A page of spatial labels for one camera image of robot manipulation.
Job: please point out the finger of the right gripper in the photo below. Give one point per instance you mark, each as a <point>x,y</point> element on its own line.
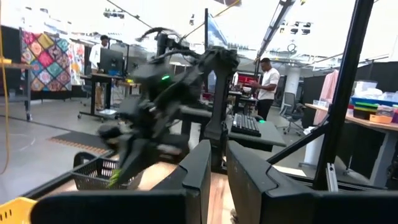
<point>124,158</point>
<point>140,155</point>

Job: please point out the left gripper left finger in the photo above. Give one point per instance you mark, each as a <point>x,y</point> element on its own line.
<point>140,208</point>

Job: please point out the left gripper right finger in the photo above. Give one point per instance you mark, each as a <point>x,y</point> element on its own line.
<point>295,208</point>

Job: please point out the yellow plastic basket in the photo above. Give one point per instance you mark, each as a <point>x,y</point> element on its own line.
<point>15,213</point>

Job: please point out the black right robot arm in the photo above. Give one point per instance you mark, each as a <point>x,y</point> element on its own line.
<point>222,93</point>

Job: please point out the black plastic basket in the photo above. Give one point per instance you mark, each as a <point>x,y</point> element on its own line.
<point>93,174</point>

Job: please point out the black mat orange striped edge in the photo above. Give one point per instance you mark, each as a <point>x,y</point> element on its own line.
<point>77,140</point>

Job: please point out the black rolling desk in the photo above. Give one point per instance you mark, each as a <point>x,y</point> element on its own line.
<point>102,77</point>

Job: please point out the black monitor on stand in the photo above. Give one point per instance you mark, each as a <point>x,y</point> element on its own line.
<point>111,60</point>

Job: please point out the grey keyboard desk shelf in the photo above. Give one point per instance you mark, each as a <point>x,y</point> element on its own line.
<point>270,133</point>

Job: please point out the person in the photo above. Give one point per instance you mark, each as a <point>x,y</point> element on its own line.
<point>269,84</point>
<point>96,56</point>

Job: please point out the floral print cloth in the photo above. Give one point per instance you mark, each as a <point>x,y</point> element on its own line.
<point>77,62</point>

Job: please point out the black computer mouse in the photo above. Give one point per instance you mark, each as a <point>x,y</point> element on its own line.
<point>259,119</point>

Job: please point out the black backlit keyboard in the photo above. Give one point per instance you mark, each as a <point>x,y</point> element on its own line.
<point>245,124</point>

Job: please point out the black monitor pole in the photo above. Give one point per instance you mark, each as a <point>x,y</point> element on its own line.
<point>206,37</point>

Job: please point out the grey office chair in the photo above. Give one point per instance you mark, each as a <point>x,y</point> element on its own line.
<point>289,102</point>

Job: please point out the wooden table grey legs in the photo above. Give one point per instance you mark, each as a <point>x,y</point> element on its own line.
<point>373,126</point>

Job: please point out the desk monitor screen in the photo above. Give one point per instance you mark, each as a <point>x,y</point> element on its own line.
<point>216,34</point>

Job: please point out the colourful patchwork quilt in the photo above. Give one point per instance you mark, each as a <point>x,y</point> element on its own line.
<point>46,62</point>

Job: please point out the black bin green lid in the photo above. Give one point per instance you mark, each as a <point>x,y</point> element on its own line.
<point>365,111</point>

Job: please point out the pink hanging cloth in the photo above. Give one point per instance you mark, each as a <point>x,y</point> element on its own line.
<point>328,90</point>

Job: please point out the orange plastic container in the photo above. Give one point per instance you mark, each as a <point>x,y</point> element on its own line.
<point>381,119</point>

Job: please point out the blue plastic bin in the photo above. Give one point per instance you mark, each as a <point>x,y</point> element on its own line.
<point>373,102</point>

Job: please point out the clear plastic bin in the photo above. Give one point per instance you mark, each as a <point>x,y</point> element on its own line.
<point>365,88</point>

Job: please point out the wooden shelf metal legs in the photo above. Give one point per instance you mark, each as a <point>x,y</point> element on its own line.
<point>18,66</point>

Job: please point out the black aluminium rig frame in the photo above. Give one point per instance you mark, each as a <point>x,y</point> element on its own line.
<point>342,93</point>

